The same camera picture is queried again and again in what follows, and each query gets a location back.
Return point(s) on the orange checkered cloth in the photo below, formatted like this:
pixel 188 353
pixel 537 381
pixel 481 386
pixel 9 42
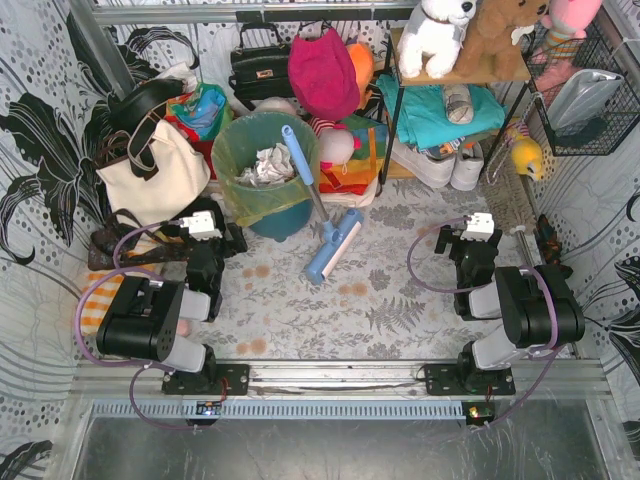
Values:
pixel 97 304

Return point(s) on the silver foil pouch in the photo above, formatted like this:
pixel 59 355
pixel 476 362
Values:
pixel 582 97

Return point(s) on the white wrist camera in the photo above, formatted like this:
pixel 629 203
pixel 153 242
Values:
pixel 478 227
pixel 201 225

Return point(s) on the cream plush sheep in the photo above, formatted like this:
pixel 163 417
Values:
pixel 276 104

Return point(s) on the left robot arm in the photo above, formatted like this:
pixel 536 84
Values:
pixel 142 322

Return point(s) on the teal folded cloth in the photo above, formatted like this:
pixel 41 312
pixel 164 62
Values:
pixel 422 121

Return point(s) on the black wire basket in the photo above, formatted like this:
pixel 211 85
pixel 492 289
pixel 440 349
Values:
pixel 604 133

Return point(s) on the yellow trash bag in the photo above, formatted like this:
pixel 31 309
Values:
pixel 260 200

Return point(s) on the teal trash bin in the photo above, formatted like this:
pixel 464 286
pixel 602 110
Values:
pixel 280 215

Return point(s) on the white plush dog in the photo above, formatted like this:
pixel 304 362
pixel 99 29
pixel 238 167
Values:
pixel 433 36

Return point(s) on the cream canvas tote bag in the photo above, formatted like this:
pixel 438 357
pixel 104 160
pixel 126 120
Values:
pixel 180 176

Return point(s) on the pink plush toy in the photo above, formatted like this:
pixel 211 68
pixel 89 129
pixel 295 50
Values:
pixel 566 24

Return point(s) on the yellow plush duck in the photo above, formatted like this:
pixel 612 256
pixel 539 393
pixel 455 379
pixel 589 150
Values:
pixel 526 154

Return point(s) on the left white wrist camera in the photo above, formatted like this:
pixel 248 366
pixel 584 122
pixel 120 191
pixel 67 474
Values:
pixel 201 225

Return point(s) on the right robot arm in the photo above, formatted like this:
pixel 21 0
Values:
pixel 536 310

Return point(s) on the aluminium front rail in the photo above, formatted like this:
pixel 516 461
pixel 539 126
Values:
pixel 566 379

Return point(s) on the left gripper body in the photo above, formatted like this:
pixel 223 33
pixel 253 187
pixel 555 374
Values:
pixel 232 240

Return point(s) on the pink white plush doll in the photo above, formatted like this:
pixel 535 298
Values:
pixel 336 143

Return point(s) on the colourful printed bag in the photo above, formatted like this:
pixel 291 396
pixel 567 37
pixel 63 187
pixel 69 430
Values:
pixel 200 115

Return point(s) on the white sneakers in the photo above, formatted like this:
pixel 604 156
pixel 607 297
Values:
pixel 461 169

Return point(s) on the black leather handbag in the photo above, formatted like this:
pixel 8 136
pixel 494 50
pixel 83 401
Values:
pixel 262 72

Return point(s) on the orange plush toy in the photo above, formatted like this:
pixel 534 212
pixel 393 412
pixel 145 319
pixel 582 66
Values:
pixel 363 63

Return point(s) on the rainbow striped bag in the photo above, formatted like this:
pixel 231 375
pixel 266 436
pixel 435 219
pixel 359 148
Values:
pixel 365 164

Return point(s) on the brown teddy bear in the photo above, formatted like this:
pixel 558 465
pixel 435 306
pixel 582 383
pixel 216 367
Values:
pixel 489 34

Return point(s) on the magenta fabric hat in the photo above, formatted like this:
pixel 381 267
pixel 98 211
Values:
pixel 322 76

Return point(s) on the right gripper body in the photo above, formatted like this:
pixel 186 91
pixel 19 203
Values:
pixel 445 239

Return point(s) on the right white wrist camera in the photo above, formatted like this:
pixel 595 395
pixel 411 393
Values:
pixel 478 227

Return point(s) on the crumpled paper trash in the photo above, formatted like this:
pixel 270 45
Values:
pixel 273 166

